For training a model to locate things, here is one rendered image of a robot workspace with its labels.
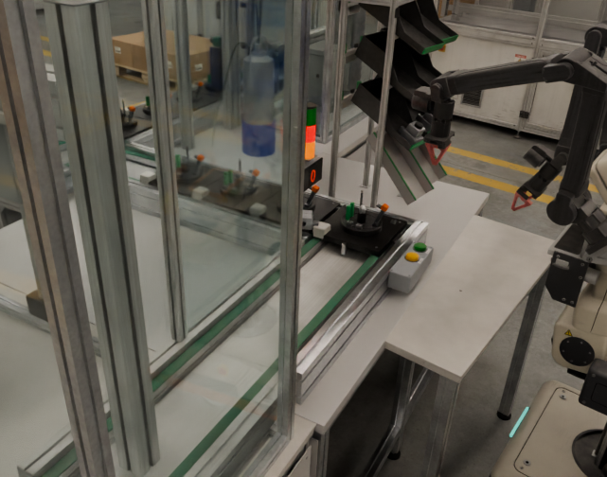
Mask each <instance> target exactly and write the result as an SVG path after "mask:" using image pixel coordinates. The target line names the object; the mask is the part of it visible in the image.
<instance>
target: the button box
mask: <svg viewBox="0 0 607 477"><path fill-rule="evenodd" d="M415 243H417V242H415V241H414V242H413V243H412V244H411V245H410V246H409V248H408V249H407V250H406V251H405V252H404V254H403V255H402V256H401V257H400V259H399V260H398V261H397V262H396V263H395V265H394V266H393V267H392V268H391V269H390V271H389V275H388V282H387V287H389V288H392V289H395V290H398V291H401V292H406V293H409V292H410V291H411V290H412V288H413V287H414V285H415V284H416V283H417V281H418V280H419V279H420V277H421V276H422V274H423V273H424V271H425V270H426V269H427V267H428V266H429V265H430V263H431V261H432V255H433V250H434V248H433V247H431V246H427V245H426V246H427V247H426V250H425V251H422V252H421V251H417V250H415V249H414V244H415ZM410 252H413V253H417V254H418V255H419V260H417V261H410V260H408V259H406V254H407V253H410Z"/></svg>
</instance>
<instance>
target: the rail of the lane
mask: <svg viewBox="0 0 607 477"><path fill-rule="evenodd" d="M427 229H428V222H425V221H419V220H415V221H414V222H413V224H412V225H411V226H410V227H409V228H408V229H407V230H406V231H405V233H404V234H403V235H402V234H398V235H397V236H396V237H395V238H394V239H393V240H392V245H393V246H392V247H391V249H390V250H389V251H388V252H387V253H386V254H385V255H384V257H383V258H382V259H381V260H380V261H379V262H378V263H377V265H376V266H375V267H374V268H373V269H372V270H371V271H370V273H369V274H368V275H367V276H366V277H365V278H364V280H363V281H362V282H361V283H360V284H359V285H358V286H357V287H356V289H355V290H354V291H353V292H352V293H351V294H350V295H349V297H348V298H347V299H346V300H345V301H344V302H343V303H342V305H341V306H340V307H339V308H338V309H337V310H336V311H335V313H334V314H333V315H332V316H331V317H330V318H329V319H328V321H327V322H326V323H325V324H324V325H323V326H322V327H321V328H320V329H319V330H318V331H317V332H316V333H315V334H314V335H313V337H312V338H311V339H310V340H309V341H308V342H307V344H306V345H305V346H304V347H303V348H302V349H301V350H300V351H299V353H298V354H297V359H296V372H297V376H296V395H295V396H296V400H295V403H297V404H299V405H301V404H302V403H303V402H304V400H305V399H306V398H307V397H308V395H309V394H310V393H311V392H312V390H313V389H314V387H315V386H316V385H317V384H318V382H319V381H321V380H322V378H323V377H324V376H325V374H326V373H327V372H328V371H329V369H330V368H331V367H332V365H333V364H334V363H335V361H336V360H337V359H338V358H339V356H340V355H341V354H342V353H343V351H344V350H345V349H346V347H347V346H348V345H349V343H350V342H351V341H352V340H353V338H354V337H355V336H356V334H357V333H358V332H359V331H360V329H361V328H362V327H363V326H364V324H365V323H366V321H367V320H368V319H369V318H370V316H371V315H372V314H373V313H374V311H375V310H376V309H377V307H379V306H380V305H381V303H382V302H383V301H384V299H385V298H386V297H387V295H388V294H389V293H390V292H391V290H392V288H389V287H387V282H388V275H389V271H390V269H391V268H392V267H393V266H394V265H395V263H396V262H397V261H398V260H399V259H400V257H401V256H402V255H403V254H404V252H405V251H406V250H407V249H408V248H409V246H410V245H411V244H412V243H413V242H414V241H415V242H421V243H424V244H425V241H426V236H427Z"/></svg>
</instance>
